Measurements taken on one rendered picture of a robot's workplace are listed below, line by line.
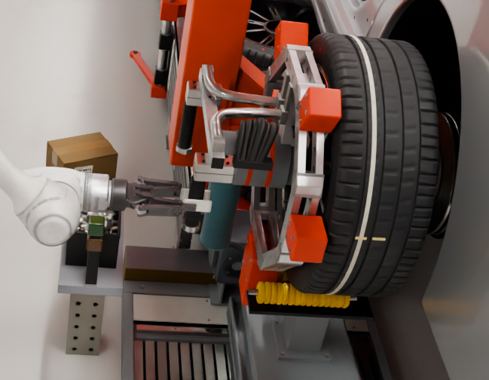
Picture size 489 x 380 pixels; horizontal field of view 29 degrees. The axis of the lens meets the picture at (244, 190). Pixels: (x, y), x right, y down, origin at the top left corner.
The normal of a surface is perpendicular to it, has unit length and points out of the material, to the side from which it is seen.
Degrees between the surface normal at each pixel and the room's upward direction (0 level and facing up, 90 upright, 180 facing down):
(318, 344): 90
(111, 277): 0
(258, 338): 0
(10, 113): 0
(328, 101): 35
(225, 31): 90
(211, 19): 90
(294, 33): 45
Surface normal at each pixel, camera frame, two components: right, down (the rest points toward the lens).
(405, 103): 0.19, -0.41
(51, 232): 0.24, 0.45
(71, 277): 0.16, -0.81
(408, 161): 0.18, -0.01
